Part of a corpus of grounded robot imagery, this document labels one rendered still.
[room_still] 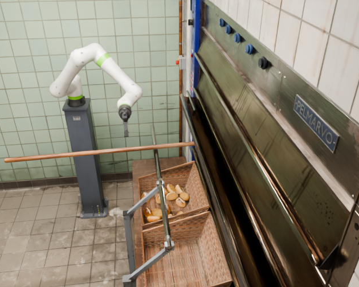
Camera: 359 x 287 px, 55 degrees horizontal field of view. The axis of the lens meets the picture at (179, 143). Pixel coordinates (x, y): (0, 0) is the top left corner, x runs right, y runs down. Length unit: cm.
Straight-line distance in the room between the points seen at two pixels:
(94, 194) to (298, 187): 261
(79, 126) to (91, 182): 61
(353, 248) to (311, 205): 19
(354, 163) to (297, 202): 28
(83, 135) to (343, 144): 249
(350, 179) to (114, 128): 304
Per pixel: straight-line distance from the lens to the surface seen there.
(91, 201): 354
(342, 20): 89
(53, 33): 339
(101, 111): 362
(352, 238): 92
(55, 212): 381
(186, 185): 294
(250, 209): 148
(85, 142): 314
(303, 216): 108
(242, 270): 132
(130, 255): 247
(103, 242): 339
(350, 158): 90
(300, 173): 112
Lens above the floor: 246
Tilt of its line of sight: 32 degrees down
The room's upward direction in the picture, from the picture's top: straight up
